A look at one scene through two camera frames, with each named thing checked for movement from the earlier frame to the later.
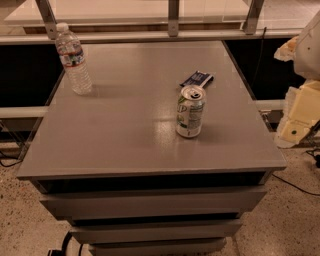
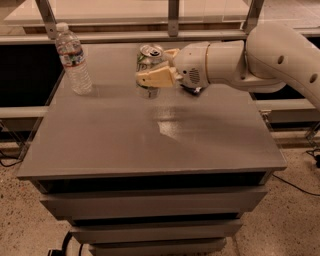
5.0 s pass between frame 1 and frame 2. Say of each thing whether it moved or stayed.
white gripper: moved
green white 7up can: moved
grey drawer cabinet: stayed
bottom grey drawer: stayed
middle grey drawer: stayed
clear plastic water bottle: stayed
